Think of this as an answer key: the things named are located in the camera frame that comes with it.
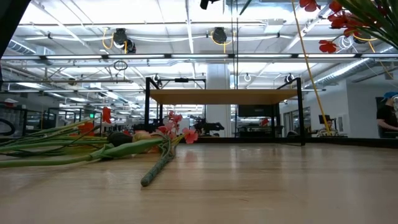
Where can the sparse red flower spray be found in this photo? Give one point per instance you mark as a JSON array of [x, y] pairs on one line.
[[86, 128]]

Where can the wooden shelf black metal frame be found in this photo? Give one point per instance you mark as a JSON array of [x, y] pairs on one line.
[[217, 96]]

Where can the dense red flower bunch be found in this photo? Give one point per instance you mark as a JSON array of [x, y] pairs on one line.
[[339, 20]]

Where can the black background robot arm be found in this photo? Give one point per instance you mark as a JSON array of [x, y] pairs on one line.
[[208, 126]]

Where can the person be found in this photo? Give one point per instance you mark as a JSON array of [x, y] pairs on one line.
[[387, 116], [328, 129]]

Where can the black monitor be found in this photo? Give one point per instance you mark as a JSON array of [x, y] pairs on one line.
[[323, 119]]

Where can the black overhead camera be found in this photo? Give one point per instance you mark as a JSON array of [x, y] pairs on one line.
[[205, 3]]

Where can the pink flower spray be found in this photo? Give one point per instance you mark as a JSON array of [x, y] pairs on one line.
[[155, 169]]

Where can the black aluminium table frame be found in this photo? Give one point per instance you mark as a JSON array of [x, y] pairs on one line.
[[342, 142]]

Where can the pink artificial tulip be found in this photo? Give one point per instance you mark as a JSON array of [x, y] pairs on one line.
[[130, 148]]

